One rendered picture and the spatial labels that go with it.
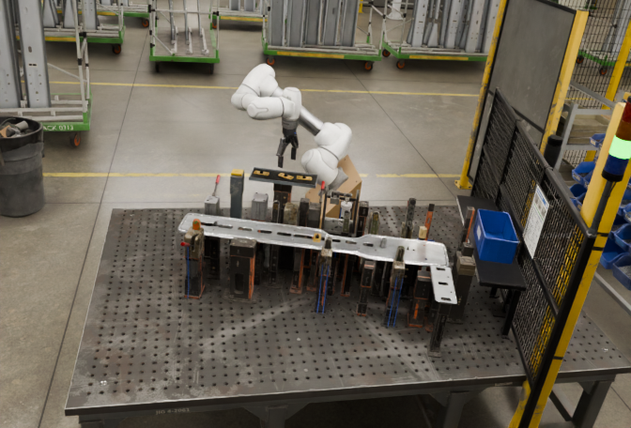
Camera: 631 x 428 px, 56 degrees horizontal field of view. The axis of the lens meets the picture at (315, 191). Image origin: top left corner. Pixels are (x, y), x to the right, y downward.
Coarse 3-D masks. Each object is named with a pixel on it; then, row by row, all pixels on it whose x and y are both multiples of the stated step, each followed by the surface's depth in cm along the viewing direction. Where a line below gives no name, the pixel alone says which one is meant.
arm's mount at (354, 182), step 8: (344, 160) 385; (344, 168) 379; (352, 168) 371; (352, 176) 365; (360, 176) 358; (344, 184) 366; (352, 184) 359; (360, 184) 355; (312, 192) 390; (344, 192) 360; (352, 192) 357; (360, 192) 357; (312, 200) 383; (328, 200) 368; (328, 208) 362; (336, 208) 360; (320, 216) 363; (328, 216) 361; (336, 216) 362; (352, 216) 364; (320, 224) 363
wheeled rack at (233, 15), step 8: (216, 8) 1179; (224, 8) 1182; (240, 8) 1207; (256, 8) 1194; (208, 16) 1128; (216, 16) 1131; (224, 16) 1133; (232, 16) 1136; (240, 16) 1143; (248, 16) 1147; (256, 16) 1152; (216, 24) 1146
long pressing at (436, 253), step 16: (224, 224) 308; (240, 224) 309; (256, 224) 310; (272, 224) 312; (272, 240) 298; (288, 240) 299; (304, 240) 301; (320, 240) 302; (352, 240) 305; (368, 240) 306; (400, 240) 309; (416, 240) 310; (368, 256) 293; (384, 256) 294; (416, 256) 297; (432, 256) 298
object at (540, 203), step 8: (536, 192) 280; (544, 192) 270; (536, 200) 279; (544, 200) 269; (536, 208) 278; (544, 208) 268; (528, 216) 288; (536, 216) 276; (544, 216) 266; (536, 224) 275; (528, 232) 286; (536, 232) 274; (528, 240) 284; (536, 240) 272; (528, 248) 283; (536, 248) 271
